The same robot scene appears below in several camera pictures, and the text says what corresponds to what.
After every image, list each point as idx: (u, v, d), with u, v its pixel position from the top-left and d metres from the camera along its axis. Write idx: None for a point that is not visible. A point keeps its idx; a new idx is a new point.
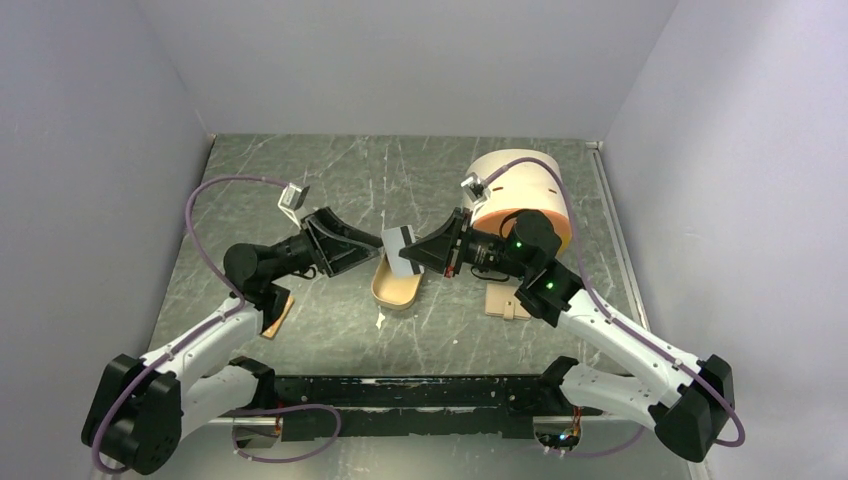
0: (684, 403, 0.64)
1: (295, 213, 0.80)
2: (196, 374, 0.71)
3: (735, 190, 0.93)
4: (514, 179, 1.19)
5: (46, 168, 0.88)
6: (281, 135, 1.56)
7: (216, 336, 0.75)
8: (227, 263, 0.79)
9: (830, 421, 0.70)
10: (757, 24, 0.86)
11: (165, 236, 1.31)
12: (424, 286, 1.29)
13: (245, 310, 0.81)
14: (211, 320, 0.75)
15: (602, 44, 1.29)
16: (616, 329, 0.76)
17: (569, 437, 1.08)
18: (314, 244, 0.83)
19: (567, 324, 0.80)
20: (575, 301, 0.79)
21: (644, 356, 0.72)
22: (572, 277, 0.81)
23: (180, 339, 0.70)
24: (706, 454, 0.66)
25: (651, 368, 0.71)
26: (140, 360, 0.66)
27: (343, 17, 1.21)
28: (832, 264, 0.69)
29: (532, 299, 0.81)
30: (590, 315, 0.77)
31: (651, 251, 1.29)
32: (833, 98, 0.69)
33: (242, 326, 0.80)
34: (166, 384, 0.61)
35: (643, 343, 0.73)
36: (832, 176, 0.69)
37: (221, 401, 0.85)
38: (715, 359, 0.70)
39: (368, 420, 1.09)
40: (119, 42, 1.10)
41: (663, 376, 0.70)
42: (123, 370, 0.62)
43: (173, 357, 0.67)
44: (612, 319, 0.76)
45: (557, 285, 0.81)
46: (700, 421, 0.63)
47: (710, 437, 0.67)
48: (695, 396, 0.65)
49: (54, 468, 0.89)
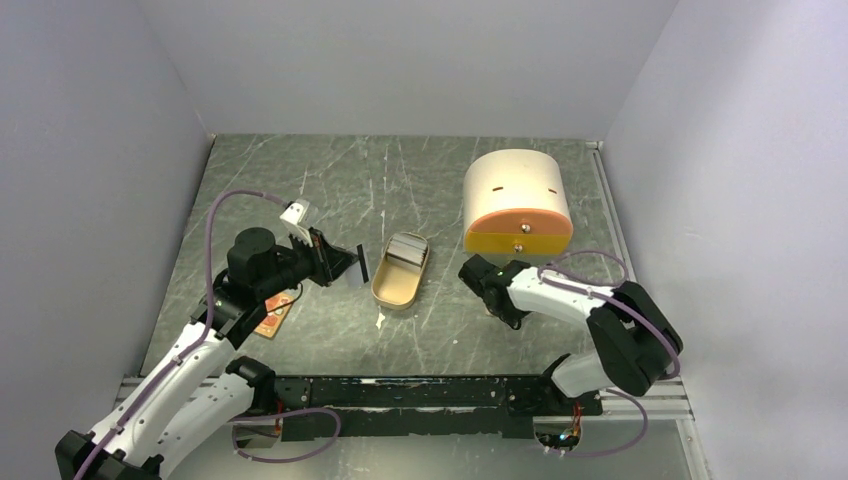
0: (597, 320, 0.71)
1: (307, 228, 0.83)
2: (163, 423, 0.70)
3: (733, 191, 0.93)
4: (514, 178, 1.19)
5: (45, 167, 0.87)
6: (281, 135, 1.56)
7: (174, 385, 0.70)
8: (234, 246, 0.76)
9: (832, 420, 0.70)
10: (755, 24, 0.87)
11: (165, 236, 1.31)
12: (424, 286, 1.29)
13: (205, 343, 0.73)
14: (164, 369, 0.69)
15: (602, 44, 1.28)
16: (546, 286, 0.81)
17: (569, 437, 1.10)
18: (318, 259, 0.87)
19: (517, 299, 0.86)
20: (517, 277, 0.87)
21: (565, 297, 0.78)
22: (517, 261, 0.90)
23: (129, 403, 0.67)
24: (638, 371, 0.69)
25: (571, 304, 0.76)
26: (89, 436, 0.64)
27: (342, 16, 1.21)
28: (830, 262, 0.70)
29: (489, 289, 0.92)
30: (528, 282, 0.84)
31: (650, 251, 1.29)
32: (832, 98, 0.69)
33: (205, 363, 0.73)
34: (113, 471, 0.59)
35: (564, 288, 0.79)
36: (832, 179, 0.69)
37: (210, 424, 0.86)
38: (633, 285, 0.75)
39: (368, 420, 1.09)
40: (119, 42, 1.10)
41: (580, 308, 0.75)
42: (73, 450, 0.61)
43: (121, 430, 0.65)
44: (542, 279, 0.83)
45: (506, 271, 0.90)
46: (611, 332, 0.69)
47: (646, 363, 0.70)
48: (605, 313, 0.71)
49: (55, 469, 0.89)
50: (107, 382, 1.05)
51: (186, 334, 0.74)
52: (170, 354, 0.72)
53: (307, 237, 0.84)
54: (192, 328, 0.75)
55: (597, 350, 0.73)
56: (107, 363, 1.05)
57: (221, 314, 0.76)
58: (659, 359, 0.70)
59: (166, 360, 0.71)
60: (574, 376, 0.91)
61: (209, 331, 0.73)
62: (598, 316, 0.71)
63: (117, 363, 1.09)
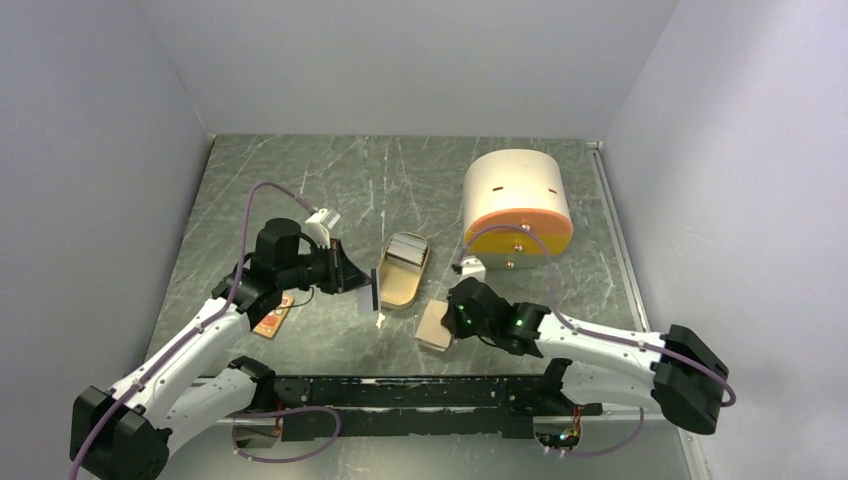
0: (664, 379, 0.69)
1: (329, 230, 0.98)
2: (178, 390, 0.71)
3: (734, 191, 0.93)
4: (513, 178, 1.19)
5: (45, 166, 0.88)
6: (281, 135, 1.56)
7: (194, 350, 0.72)
8: (265, 229, 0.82)
9: (832, 419, 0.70)
10: (755, 23, 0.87)
11: (165, 235, 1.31)
12: (424, 286, 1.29)
13: (227, 314, 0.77)
14: (187, 334, 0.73)
15: (603, 44, 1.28)
16: (584, 337, 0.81)
17: (569, 437, 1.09)
18: (333, 263, 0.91)
19: (545, 349, 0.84)
20: (542, 326, 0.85)
21: (613, 349, 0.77)
22: (532, 305, 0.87)
23: (151, 364, 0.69)
24: (711, 418, 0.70)
25: (622, 358, 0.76)
26: (109, 392, 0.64)
27: (342, 16, 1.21)
28: (831, 262, 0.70)
29: (511, 342, 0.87)
30: (559, 334, 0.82)
31: (650, 252, 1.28)
32: (832, 91, 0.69)
33: (224, 333, 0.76)
34: (135, 422, 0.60)
35: (607, 339, 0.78)
36: (831, 178, 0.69)
37: (216, 409, 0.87)
38: (674, 330, 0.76)
39: (368, 421, 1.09)
40: (119, 43, 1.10)
41: (636, 363, 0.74)
42: (93, 403, 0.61)
43: (143, 387, 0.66)
44: (576, 330, 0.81)
45: (526, 320, 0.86)
46: (682, 390, 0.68)
47: (708, 405, 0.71)
48: (671, 370, 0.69)
49: (55, 469, 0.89)
50: (107, 383, 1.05)
51: (207, 306, 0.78)
52: (192, 323, 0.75)
53: (326, 240, 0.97)
54: (212, 302, 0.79)
55: (659, 402, 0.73)
56: (107, 363, 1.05)
57: (240, 292, 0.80)
58: (717, 397, 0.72)
59: (187, 328, 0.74)
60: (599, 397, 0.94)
61: (230, 304, 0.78)
62: (663, 373, 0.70)
63: (117, 362, 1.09)
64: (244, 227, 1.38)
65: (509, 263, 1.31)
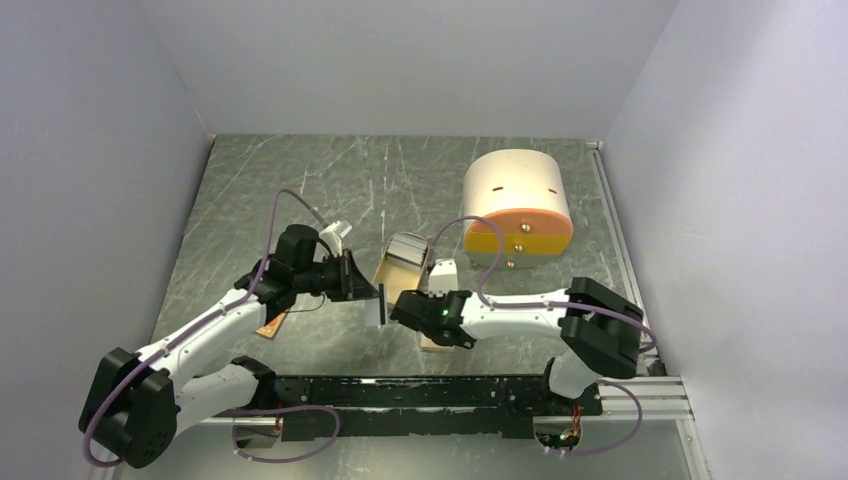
0: (569, 332, 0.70)
1: (341, 238, 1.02)
2: (196, 366, 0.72)
3: (733, 191, 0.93)
4: (515, 180, 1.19)
5: (46, 168, 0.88)
6: (282, 135, 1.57)
7: (217, 329, 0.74)
8: (285, 231, 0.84)
9: (831, 420, 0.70)
10: (755, 25, 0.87)
11: (165, 235, 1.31)
12: (424, 285, 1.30)
13: (248, 302, 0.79)
14: (211, 313, 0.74)
15: (604, 42, 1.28)
16: (500, 310, 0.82)
17: (569, 437, 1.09)
18: (345, 270, 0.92)
19: (475, 332, 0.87)
20: (464, 309, 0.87)
21: (525, 314, 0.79)
22: (456, 292, 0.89)
23: (177, 334, 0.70)
24: (626, 362, 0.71)
25: (535, 321, 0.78)
26: (136, 355, 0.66)
27: (341, 18, 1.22)
28: (830, 262, 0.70)
29: (442, 333, 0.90)
30: (480, 312, 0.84)
31: (650, 252, 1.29)
32: (832, 86, 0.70)
33: (245, 319, 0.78)
34: (158, 383, 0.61)
35: (517, 306, 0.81)
36: (831, 179, 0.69)
37: (217, 402, 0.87)
38: (575, 280, 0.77)
39: (368, 421, 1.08)
40: (119, 43, 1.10)
41: (546, 322, 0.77)
42: (119, 363, 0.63)
43: (168, 354, 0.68)
44: (492, 305, 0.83)
45: (449, 309, 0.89)
46: (587, 338, 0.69)
47: (622, 348, 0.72)
48: (572, 322, 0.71)
49: (54, 470, 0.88)
50: None
51: (231, 294, 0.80)
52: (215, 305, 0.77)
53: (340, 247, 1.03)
54: (235, 291, 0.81)
55: (579, 355, 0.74)
56: None
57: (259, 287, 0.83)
58: (633, 339, 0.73)
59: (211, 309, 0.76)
60: (578, 378, 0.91)
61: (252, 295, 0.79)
62: (568, 326, 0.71)
63: None
64: (271, 221, 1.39)
65: (509, 262, 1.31)
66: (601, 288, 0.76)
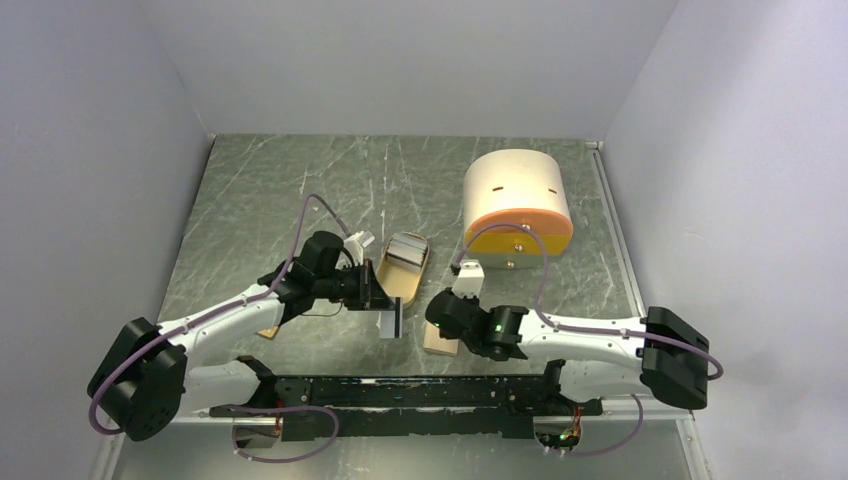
0: (650, 364, 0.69)
1: (363, 247, 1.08)
2: (209, 350, 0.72)
3: (734, 190, 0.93)
4: (514, 180, 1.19)
5: (46, 168, 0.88)
6: (282, 135, 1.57)
7: (234, 319, 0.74)
8: (311, 237, 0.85)
9: (833, 420, 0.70)
10: (755, 24, 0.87)
11: (165, 235, 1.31)
12: (424, 286, 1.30)
13: (268, 298, 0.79)
14: (231, 303, 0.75)
15: (604, 43, 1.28)
16: (565, 333, 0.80)
17: (569, 437, 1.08)
18: (364, 279, 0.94)
19: (530, 352, 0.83)
20: (522, 328, 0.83)
21: (598, 340, 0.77)
22: (509, 307, 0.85)
23: (198, 315, 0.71)
24: (699, 394, 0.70)
25: (608, 349, 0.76)
26: (156, 328, 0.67)
27: (341, 17, 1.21)
28: (830, 262, 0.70)
29: (494, 349, 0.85)
30: (541, 333, 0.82)
31: (650, 252, 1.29)
32: (832, 86, 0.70)
33: (262, 314, 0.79)
34: (173, 358, 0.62)
35: (587, 332, 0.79)
36: (832, 179, 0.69)
37: (213, 393, 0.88)
38: (652, 310, 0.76)
39: (368, 421, 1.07)
40: (119, 43, 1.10)
41: (622, 351, 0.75)
42: (138, 333, 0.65)
43: (186, 332, 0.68)
44: (557, 327, 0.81)
45: (504, 324, 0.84)
46: (666, 370, 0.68)
47: (694, 379, 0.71)
48: (650, 353, 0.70)
49: (54, 471, 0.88)
50: None
51: (253, 287, 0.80)
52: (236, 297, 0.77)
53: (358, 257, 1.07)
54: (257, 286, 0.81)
55: (651, 387, 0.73)
56: None
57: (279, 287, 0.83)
58: (701, 370, 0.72)
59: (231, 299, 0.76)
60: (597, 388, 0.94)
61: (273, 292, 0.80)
62: (647, 358, 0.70)
63: None
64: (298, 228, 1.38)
65: (509, 262, 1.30)
66: (677, 321, 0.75)
